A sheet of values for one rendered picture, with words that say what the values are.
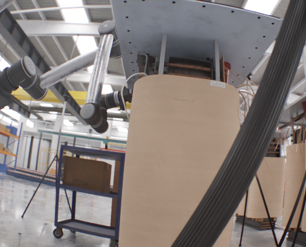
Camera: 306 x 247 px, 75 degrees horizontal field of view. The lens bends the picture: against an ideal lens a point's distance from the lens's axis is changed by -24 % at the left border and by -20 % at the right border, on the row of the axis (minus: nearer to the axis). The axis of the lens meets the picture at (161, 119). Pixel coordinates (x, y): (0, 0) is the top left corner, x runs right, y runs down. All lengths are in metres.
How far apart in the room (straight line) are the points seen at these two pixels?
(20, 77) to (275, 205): 3.66
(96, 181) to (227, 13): 1.73
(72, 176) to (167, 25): 1.61
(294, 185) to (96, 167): 2.04
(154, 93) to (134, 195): 0.39
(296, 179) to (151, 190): 2.07
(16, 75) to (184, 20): 1.48
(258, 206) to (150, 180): 2.95
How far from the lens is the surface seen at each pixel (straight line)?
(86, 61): 2.11
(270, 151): 3.90
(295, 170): 2.75
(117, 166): 2.74
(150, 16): 1.12
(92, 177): 2.21
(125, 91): 1.65
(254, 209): 3.73
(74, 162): 2.28
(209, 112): 0.95
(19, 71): 2.10
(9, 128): 13.63
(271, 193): 3.76
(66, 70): 2.16
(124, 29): 1.23
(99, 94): 1.62
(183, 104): 0.94
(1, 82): 2.20
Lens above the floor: 0.65
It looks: 16 degrees up
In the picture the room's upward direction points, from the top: 5 degrees clockwise
